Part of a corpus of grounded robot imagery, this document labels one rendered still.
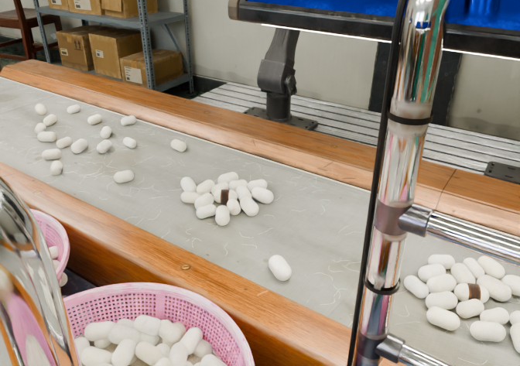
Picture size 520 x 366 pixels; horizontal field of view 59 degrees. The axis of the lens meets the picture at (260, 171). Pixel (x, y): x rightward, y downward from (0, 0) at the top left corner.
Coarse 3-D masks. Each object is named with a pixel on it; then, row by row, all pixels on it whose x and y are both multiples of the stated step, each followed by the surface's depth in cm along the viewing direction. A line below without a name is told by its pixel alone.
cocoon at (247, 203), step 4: (244, 200) 69; (248, 200) 69; (252, 200) 69; (240, 204) 70; (244, 204) 69; (248, 204) 68; (252, 204) 68; (256, 204) 68; (244, 208) 68; (248, 208) 68; (252, 208) 68; (256, 208) 68; (248, 212) 68; (252, 212) 68; (256, 212) 68
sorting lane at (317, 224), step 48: (0, 96) 115; (48, 96) 115; (0, 144) 91; (48, 144) 91; (96, 144) 91; (144, 144) 91; (192, 144) 91; (96, 192) 75; (144, 192) 75; (288, 192) 75; (336, 192) 75; (192, 240) 64; (240, 240) 64; (288, 240) 64; (336, 240) 64; (432, 240) 64; (288, 288) 55; (336, 288) 55; (432, 336) 49
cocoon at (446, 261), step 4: (432, 256) 58; (436, 256) 58; (440, 256) 58; (444, 256) 58; (448, 256) 58; (428, 260) 58; (432, 260) 58; (436, 260) 57; (440, 260) 57; (444, 260) 57; (448, 260) 57; (452, 260) 58; (440, 264) 57; (444, 264) 57; (448, 264) 57; (452, 264) 57; (448, 268) 58
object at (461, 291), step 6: (456, 288) 53; (462, 288) 53; (468, 288) 52; (486, 288) 53; (456, 294) 53; (462, 294) 52; (468, 294) 52; (486, 294) 52; (462, 300) 53; (486, 300) 52
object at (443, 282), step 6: (438, 276) 54; (444, 276) 54; (450, 276) 54; (432, 282) 54; (438, 282) 53; (444, 282) 54; (450, 282) 54; (456, 282) 54; (432, 288) 54; (438, 288) 53; (444, 288) 53; (450, 288) 54
